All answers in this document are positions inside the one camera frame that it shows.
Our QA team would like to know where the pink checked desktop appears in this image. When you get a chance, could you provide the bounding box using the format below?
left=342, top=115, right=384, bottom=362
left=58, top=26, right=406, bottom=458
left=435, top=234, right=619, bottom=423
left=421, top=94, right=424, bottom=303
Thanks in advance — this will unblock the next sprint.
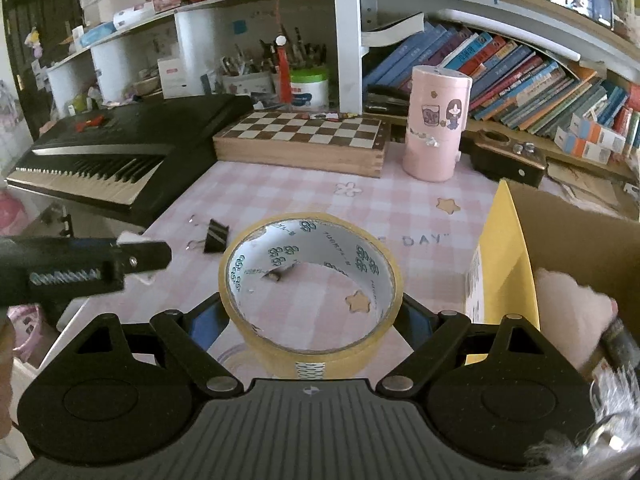
left=50, top=140, right=640, bottom=376

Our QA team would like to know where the brown and black wooden box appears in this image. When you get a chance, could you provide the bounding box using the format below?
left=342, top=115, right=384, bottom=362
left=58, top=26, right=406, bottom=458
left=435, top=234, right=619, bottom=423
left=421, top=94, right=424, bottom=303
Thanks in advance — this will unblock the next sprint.
left=470, top=129, right=548, bottom=188

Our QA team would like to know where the white desk bookshelf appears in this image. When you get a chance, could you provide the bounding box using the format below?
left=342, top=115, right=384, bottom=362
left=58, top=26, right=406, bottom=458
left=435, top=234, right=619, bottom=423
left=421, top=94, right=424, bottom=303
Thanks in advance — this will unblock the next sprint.
left=45, top=0, right=640, bottom=181

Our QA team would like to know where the red hanging tassel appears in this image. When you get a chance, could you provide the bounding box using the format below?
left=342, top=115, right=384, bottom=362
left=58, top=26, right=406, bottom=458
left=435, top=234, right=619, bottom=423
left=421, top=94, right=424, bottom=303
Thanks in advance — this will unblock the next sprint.
left=275, top=35, right=292, bottom=103

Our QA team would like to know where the white jar with green lid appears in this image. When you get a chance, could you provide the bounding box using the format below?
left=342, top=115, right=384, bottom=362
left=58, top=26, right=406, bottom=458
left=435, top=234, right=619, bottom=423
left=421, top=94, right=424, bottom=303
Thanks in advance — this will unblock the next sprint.
left=290, top=67, right=331, bottom=110

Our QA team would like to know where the black binder clip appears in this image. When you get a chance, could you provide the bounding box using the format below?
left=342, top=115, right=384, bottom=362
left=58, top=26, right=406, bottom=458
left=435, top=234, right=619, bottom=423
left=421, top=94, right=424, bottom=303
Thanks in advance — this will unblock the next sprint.
left=186, top=215, right=231, bottom=253

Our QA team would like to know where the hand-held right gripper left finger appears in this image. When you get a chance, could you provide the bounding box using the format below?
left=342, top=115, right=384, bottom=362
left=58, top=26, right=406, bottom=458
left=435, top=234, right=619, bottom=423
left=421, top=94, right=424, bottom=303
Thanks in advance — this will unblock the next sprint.
left=75, top=292, right=246, bottom=396

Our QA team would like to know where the pink plush toy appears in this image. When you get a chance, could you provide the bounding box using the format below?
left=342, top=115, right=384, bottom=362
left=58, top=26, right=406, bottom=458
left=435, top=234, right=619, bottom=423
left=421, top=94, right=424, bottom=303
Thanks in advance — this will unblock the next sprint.
left=532, top=267, right=621, bottom=371

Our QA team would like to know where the bunch of pens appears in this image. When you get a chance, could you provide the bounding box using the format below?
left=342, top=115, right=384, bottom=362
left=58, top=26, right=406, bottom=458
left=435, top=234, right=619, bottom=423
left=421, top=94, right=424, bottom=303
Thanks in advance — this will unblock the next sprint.
left=220, top=25, right=328, bottom=77

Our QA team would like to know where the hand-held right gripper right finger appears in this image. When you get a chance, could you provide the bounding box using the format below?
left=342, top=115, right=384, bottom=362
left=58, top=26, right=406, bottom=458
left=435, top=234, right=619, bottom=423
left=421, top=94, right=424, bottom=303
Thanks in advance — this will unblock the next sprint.
left=375, top=292, right=543, bottom=396

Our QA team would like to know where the white paperback book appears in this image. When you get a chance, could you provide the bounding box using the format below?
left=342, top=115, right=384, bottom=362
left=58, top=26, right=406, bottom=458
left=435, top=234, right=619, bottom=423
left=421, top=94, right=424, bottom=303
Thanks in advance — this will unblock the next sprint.
left=361, top=12, right=426, bottom=47

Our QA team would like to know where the white carton with pink label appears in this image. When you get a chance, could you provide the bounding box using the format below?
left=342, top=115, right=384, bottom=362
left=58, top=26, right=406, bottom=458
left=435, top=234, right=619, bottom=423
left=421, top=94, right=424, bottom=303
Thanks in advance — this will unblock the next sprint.
left=157, top=57, right=188, bottom=98

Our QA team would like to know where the black keyboard piano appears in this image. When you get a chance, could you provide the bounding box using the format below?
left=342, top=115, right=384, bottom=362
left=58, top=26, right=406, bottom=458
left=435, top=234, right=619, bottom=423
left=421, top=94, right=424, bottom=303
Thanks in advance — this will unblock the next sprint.
left=5, top=94, right=256, bottom=228

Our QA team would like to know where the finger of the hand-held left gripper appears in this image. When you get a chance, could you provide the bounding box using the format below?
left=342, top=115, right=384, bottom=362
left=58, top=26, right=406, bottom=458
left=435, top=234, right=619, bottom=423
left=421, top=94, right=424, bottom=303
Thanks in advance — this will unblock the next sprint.
left=116, top=232, right=173, bottom=277

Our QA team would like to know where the yellow tape roll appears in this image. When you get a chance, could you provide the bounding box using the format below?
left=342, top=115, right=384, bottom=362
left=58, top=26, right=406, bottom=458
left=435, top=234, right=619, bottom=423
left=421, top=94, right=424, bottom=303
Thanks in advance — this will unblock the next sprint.
left=218, top=212, right=405, bottom=383

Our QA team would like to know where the cardboard box with yellow flaps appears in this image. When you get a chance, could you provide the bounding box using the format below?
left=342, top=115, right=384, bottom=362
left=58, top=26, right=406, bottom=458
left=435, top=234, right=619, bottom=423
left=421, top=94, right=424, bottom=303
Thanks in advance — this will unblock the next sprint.
left=464, top=178, right=640, bottom=391

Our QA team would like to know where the wooden chessboard box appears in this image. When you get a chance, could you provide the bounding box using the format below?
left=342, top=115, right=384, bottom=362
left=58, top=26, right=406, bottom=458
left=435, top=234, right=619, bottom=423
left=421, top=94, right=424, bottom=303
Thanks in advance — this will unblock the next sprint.
left=212, top=110, right=392, bottom=179

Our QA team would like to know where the dark wooden door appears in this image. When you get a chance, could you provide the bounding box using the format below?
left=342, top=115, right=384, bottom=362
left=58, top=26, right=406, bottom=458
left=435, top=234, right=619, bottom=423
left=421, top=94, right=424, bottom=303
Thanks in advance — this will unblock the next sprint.
left=0, top=0, right=81, bottom=128

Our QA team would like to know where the pink cylindrical container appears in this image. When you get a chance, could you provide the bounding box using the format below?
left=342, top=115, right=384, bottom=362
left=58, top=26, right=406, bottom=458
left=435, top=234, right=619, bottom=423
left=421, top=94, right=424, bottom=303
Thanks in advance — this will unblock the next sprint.
left=402, top=65, right=473, bottom=183

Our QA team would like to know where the beige paper stack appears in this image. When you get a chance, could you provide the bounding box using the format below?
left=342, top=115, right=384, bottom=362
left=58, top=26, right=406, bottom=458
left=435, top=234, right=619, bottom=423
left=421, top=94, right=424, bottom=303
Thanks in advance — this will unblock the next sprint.
left=545, top=160, right=626, bottom=211

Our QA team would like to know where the blue tissue pack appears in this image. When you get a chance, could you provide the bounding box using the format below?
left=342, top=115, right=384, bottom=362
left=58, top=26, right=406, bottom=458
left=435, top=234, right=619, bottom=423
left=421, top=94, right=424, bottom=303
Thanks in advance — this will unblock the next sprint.
left=80, top=25, right=118, bottom=48

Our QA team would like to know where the grey fluffy keychain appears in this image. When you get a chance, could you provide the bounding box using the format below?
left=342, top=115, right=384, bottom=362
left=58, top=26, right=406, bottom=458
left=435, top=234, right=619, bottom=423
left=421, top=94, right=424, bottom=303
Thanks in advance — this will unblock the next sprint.
left=525, top=370, right=640, bottom=466

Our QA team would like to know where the pink plastic object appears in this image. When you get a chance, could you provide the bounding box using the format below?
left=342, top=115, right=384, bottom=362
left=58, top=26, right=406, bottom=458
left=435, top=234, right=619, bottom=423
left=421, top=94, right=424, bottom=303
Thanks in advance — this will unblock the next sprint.
left=7, top=305, right=46, bottom=361

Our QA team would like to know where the small orange and white box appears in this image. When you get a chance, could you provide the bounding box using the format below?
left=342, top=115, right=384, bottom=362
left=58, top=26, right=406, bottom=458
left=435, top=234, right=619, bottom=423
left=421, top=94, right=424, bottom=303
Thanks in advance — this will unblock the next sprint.
left=554, top=127, right=588, bottom=157
left=570, top=114, right=628, bottom=148

